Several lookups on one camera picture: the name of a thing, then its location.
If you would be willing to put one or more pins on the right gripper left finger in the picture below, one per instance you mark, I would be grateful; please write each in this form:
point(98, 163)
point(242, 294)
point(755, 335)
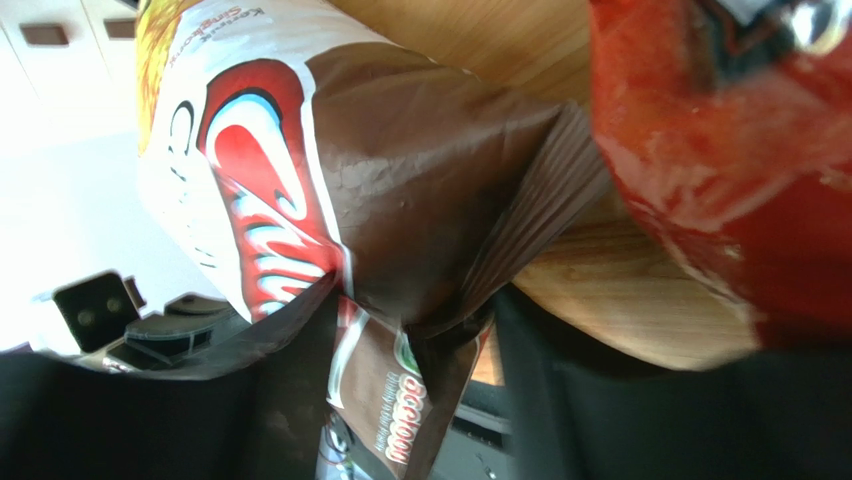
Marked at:
point(252, 407)

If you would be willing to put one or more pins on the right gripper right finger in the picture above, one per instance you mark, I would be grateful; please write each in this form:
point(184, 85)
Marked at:
point(581, 409)

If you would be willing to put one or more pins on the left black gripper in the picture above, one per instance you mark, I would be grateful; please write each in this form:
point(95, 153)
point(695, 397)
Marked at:
point(186, 327)

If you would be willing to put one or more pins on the Chuba cassava chips bag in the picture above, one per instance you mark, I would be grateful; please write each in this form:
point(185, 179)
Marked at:
point(283, 141)

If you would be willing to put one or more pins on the red Doritos bag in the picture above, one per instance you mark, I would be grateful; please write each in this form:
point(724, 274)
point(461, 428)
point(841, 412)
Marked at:
point(727, 128)

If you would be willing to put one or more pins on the white stacked drawer unit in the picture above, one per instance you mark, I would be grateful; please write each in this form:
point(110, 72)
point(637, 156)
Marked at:
point(67, 72)

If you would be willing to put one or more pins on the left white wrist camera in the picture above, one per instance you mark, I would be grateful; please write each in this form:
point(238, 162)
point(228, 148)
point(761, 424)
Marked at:
point(86, 315)

